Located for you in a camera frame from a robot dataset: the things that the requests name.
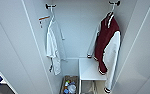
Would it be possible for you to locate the white wardrobe door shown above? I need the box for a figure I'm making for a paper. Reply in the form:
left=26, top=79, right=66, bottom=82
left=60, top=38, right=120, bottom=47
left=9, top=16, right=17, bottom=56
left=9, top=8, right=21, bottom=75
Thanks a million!
left=112, top=0, right=150, bottom=94
left=0, top=0, right=54, bottom=94

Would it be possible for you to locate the white shelf unit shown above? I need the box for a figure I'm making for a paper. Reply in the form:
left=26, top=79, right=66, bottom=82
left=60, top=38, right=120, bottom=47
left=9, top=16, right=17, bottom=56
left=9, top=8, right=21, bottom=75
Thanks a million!
left=78, top=57, right=108, bottom=94

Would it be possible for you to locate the blue white bottle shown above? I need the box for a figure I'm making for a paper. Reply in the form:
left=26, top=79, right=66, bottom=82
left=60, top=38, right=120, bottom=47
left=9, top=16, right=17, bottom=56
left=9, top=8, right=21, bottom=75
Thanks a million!
left=67, top=83, right=78, bottom=94

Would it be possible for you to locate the woven storage basket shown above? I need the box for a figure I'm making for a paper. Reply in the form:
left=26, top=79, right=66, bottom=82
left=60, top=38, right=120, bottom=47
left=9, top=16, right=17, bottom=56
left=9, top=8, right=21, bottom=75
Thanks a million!
left=59, top=74, right=80, bottom=94

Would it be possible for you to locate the white lab coat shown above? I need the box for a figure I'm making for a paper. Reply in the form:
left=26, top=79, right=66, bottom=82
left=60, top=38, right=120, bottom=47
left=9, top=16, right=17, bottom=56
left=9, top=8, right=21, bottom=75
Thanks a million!
left=45, top=14, right=68, bottom=77

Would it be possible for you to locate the white wardrobe carcass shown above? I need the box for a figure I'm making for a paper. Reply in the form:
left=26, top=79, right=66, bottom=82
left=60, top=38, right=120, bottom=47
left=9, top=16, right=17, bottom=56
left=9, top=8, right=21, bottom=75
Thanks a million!
left=0, top=0, right=150, bottom=94

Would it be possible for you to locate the maroon white varsity jacket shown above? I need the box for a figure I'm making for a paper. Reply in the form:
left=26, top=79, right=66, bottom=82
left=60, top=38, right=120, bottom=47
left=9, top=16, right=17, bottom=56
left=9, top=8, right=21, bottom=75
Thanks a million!
left=86, top=11, right=123, bottom=94

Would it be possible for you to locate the black rail hook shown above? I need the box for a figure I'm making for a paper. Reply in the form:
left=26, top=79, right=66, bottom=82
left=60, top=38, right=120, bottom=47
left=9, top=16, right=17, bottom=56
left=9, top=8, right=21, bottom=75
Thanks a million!
left=107, top=0, right=122, bottom=8
left=44, top=2, right=58, bottom=11

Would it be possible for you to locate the orange tag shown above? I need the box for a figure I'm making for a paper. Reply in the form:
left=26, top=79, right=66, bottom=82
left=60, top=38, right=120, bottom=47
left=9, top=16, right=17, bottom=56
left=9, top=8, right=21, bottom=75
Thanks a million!
left=38, top=15, right=51, bottom=23

